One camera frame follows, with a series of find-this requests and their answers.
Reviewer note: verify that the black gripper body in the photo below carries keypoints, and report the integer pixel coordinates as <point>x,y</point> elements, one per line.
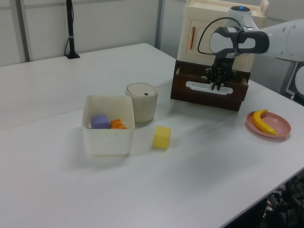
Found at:
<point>221,71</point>

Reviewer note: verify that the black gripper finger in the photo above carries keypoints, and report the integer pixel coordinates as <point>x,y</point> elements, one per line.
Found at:
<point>213,85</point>
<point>218,86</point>

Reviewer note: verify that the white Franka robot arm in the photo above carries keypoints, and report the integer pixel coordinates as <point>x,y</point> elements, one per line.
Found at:
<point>285,40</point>

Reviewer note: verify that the dark wood cabinet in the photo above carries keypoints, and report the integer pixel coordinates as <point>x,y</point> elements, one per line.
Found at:
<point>213,105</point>

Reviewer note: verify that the cream plastic storage box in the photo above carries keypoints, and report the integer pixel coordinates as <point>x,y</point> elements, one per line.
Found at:
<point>184,35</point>

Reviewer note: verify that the yellow toy banana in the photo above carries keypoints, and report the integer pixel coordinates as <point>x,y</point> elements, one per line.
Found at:
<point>259,123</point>

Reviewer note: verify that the small beige lidded trash can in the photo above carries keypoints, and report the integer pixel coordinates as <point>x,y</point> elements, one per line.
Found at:
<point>145,107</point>

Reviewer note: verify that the pink plate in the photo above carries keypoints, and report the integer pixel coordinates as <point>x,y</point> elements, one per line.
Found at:
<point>278,126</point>

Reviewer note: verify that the yellow foam block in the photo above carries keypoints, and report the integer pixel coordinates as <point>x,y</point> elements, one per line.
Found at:
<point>161,140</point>

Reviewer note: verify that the grey framed white device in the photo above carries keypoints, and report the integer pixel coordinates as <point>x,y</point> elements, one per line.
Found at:
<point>299,80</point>

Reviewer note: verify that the orange toy piece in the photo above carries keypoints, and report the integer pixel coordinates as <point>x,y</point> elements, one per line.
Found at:
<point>116,124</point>

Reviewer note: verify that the purple foam block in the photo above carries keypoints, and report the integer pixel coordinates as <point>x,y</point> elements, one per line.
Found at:
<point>99,122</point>

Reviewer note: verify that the white square plastic bin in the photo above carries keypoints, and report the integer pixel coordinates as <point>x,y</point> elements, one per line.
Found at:
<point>107,142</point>

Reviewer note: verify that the black chair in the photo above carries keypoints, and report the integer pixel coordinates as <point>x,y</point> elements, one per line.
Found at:
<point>292,202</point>

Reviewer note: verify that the black camera stand pole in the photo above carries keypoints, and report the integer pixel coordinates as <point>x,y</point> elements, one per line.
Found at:
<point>70,23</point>

